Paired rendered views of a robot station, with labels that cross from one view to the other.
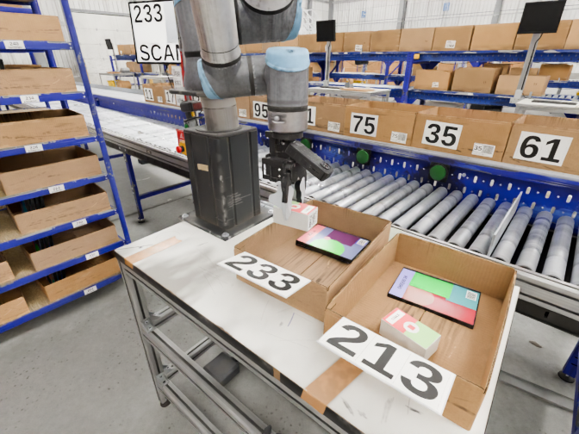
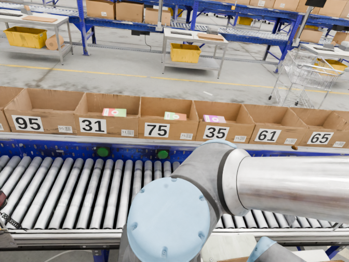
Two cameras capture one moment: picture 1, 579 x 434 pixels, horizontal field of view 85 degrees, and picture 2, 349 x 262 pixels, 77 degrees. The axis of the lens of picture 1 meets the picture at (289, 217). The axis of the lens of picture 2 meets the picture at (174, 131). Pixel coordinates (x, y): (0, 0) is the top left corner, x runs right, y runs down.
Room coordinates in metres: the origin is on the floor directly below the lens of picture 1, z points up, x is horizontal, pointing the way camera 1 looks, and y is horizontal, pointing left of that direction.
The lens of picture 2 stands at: (0.91, 0.44, 1.82)
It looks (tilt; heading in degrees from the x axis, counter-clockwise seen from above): 36 degrees down; 309
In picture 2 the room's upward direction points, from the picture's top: 8 degrees clockwise
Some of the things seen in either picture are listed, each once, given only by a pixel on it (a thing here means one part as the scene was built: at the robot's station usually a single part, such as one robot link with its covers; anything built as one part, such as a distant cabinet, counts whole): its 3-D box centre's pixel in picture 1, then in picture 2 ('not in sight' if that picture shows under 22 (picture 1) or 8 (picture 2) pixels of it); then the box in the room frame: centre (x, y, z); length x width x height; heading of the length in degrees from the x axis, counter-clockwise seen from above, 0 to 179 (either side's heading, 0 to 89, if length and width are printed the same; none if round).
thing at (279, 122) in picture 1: (287, 120); not in sight; (0.74, 0.01, 1.15); 0.10 x 0.09 x 0.05; 150
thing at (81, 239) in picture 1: (68, 237); not in sight; (1.53, 1.23, 0.39); 0.40 x 0.30 x 0.10; 139
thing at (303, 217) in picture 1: (295, 214); not in sight; (0.73, -0.01, 0.92); 0.10 x 0.06 x 0.05; 60
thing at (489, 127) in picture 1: (465, 132); (219, 121); (1.54, -0.84, 0.96); 0.39 x 0.29 x 0.17; 48
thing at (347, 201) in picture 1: (365, 192); not in sight; (1.36, -0.35, 0.72); 0.52 x 0.05 x 0.05; 138
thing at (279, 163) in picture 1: (284, 156); not in sight; (0.74, 0.01, 1.07); 0.09 x 0.08 x 0.12; 60
